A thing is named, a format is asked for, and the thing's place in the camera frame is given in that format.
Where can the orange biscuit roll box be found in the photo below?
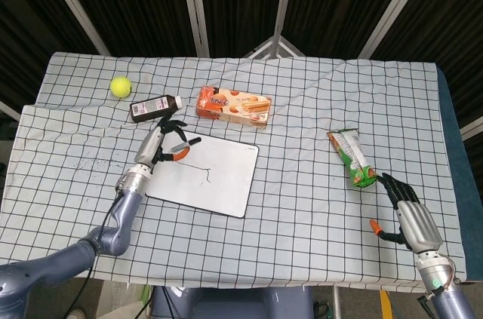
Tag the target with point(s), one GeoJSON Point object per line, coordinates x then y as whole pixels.
{"type": "Point", "coordinates": [234, 107]}

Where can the black plug on right arm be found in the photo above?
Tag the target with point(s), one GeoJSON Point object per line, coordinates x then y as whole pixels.
{"type": "Point", "coordinates": [424, 302]}

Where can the black-capped marker pen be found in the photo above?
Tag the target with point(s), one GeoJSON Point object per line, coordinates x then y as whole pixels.
{"type": "Point", "coordinates": [192, 142]}

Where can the white black checkered tablecloth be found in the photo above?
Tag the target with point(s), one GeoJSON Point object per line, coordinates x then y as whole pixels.
{"type": "Point", "coordinates": [302, 221]}

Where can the white metal screen foot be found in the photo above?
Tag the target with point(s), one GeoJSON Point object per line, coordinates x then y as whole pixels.
{"type": "Point", "coordinates": [273, 47]}

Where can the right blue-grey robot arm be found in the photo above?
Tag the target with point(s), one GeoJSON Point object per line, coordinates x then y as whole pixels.
{"type": "Point", "coordinates": [449, 302]}

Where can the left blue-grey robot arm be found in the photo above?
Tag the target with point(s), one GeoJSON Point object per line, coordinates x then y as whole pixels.
{"type": "Point", "coordinates": [120, 224]}

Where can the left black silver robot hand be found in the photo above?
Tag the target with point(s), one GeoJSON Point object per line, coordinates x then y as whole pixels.
{"type": "Point", "coordinates": [149, 149]}

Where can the white drawing board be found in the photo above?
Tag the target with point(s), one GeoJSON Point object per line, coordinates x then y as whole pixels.
{"type": "Point", "coordinates": [222, 179]}

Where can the blue desk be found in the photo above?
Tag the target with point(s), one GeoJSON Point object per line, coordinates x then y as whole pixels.
{"type": "Point", "coordinates": [458, 168]}

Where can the dark folding screen white frames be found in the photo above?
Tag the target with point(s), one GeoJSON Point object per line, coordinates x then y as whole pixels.
{"type": "Point", "coordinates": [143, 2]}

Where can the white shoe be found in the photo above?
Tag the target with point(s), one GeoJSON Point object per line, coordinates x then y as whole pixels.
{"type": "Point", "coordinates": [77, 314]}

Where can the green orange snack bag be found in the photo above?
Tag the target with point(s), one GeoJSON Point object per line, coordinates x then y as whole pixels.
{"type": "Point", "coordinates": [352, 153]}

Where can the metal desk leg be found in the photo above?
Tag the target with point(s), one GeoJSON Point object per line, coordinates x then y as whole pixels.
{"type": "Point", "coordinates": [337, 304]}

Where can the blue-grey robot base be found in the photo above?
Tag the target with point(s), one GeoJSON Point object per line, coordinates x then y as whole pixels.
{"type": "Point", "coordinates": [226, 304]}

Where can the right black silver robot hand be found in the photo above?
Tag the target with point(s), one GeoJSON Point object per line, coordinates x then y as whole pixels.
{"type": "Point", "coordinates": [419, 224]}

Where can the yellow tennis ball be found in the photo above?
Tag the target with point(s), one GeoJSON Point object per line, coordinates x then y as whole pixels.
{"type": "Point", "coordinates": [121, 86]}

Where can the brown bottle with white cap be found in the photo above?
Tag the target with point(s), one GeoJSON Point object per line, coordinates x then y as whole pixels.
{"type": "Point", "coordinates": [151, 108]}

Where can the yellow floor tape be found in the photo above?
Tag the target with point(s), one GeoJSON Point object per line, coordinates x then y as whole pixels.
{"type": "Point", "coordinates": [385, 305]}

